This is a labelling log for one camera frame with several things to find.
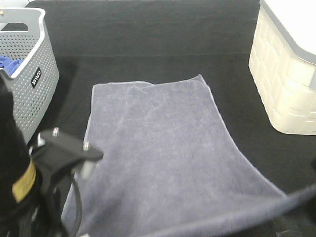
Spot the grey microfibre towel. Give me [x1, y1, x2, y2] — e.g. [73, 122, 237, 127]
[76, 75, 316, 237]

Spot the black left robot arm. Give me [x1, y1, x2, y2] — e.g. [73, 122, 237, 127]
[0, 79, 71, 237]

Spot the blue towel in basket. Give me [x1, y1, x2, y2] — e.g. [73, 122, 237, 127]
[0, 55, 23, 76]

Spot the grey perforated laundry basket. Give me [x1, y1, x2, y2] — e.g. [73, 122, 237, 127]
[0, 7, 59, 142]

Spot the cream plastic storage bin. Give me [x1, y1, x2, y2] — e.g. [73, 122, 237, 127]
[248, 0, 316, 135]

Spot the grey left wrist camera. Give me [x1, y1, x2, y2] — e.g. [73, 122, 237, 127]
[38, 128, 103, 179]

